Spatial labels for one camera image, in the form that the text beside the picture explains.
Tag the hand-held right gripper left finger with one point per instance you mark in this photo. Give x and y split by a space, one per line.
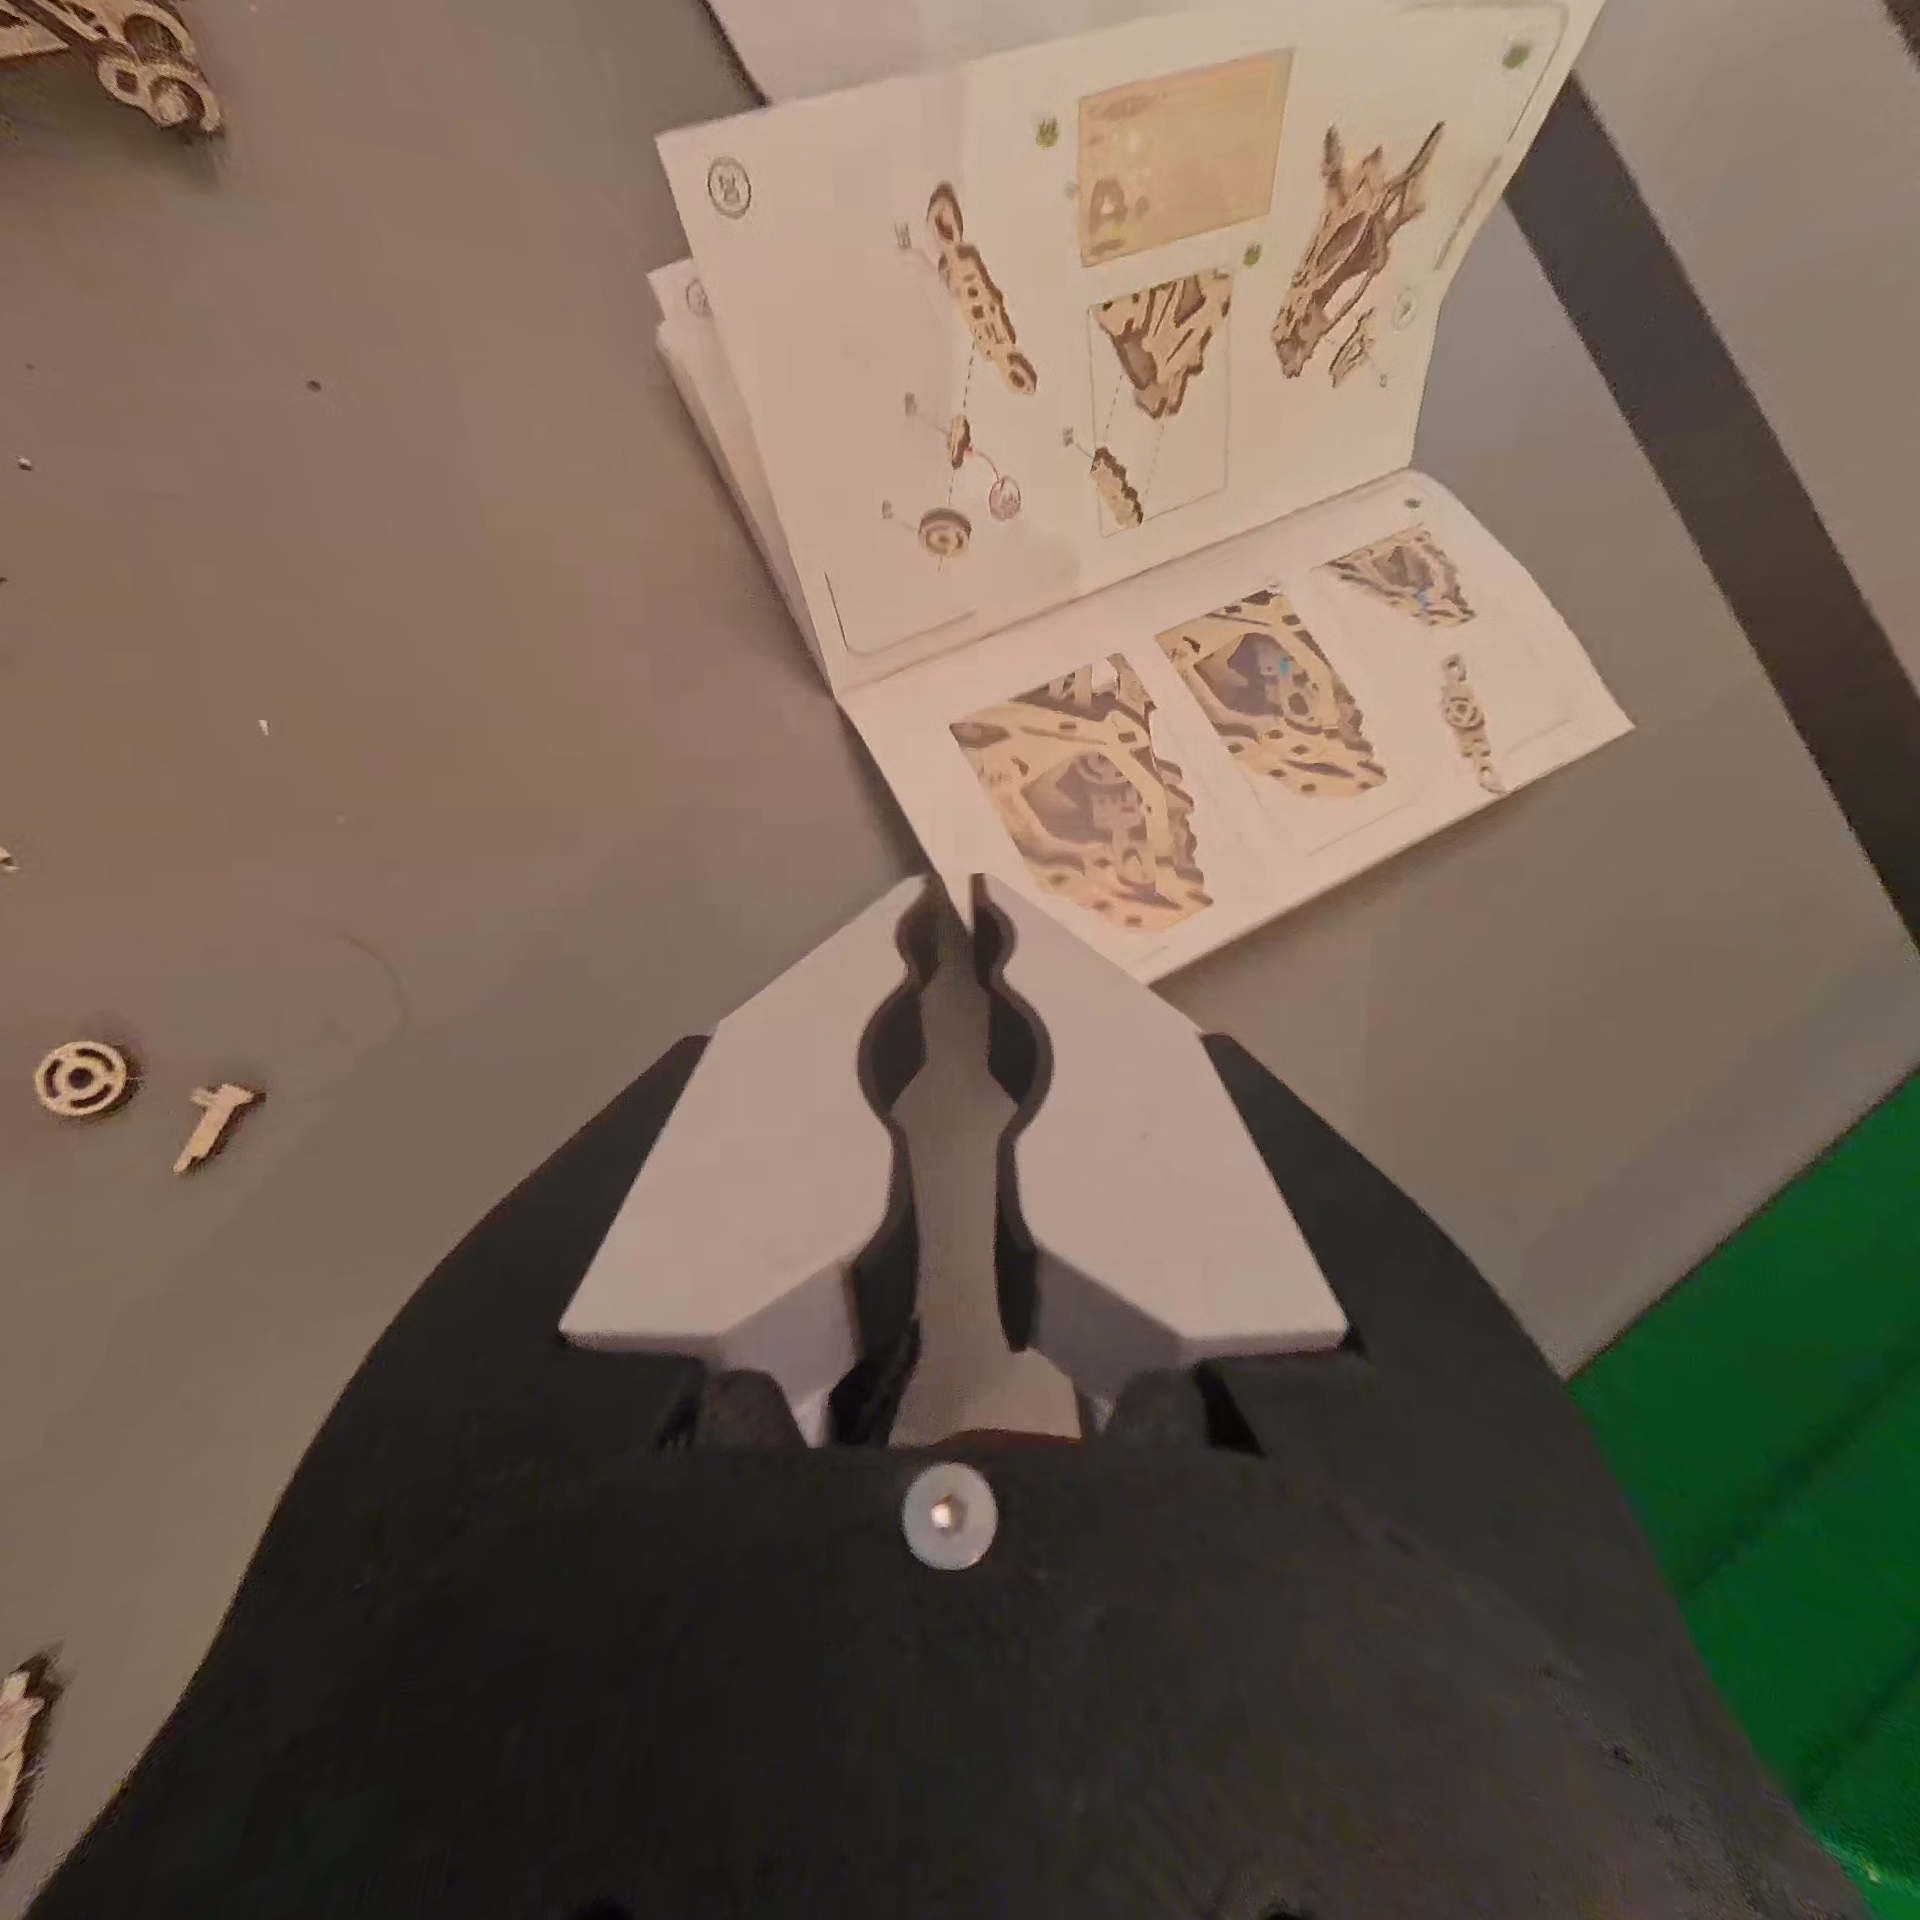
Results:
721 1201

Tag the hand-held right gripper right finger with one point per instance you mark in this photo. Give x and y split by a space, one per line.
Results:
1185 1201

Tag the wooden model vehicle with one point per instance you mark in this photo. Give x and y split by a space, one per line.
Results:
150 76

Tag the small T-shaped wooden part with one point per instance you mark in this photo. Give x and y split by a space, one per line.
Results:
210 1133

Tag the green box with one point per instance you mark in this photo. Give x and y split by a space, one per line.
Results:
1800 1500

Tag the round wooden wheel part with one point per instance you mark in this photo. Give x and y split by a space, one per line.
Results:
43 1079

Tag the small open instruction booklet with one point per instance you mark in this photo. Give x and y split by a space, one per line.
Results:
901 375

